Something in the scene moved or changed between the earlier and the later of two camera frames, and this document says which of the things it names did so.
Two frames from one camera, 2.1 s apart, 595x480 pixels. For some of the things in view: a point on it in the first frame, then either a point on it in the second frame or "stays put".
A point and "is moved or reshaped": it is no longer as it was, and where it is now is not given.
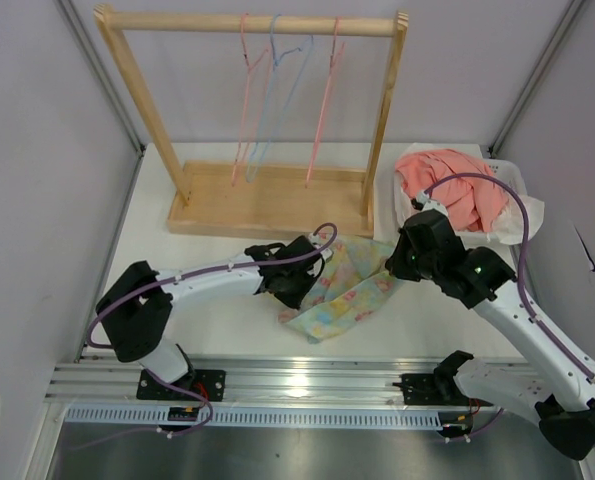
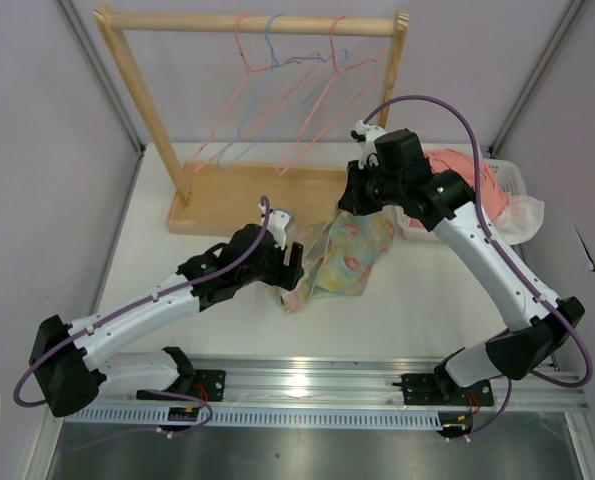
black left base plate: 209,383 stays put
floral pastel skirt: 355,283 is moved or reshaped
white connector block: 327,254 to 277,222
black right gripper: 396,263 to 353,200
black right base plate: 426,389 stays put
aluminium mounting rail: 274,382 stays put
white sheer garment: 508,224 stays put
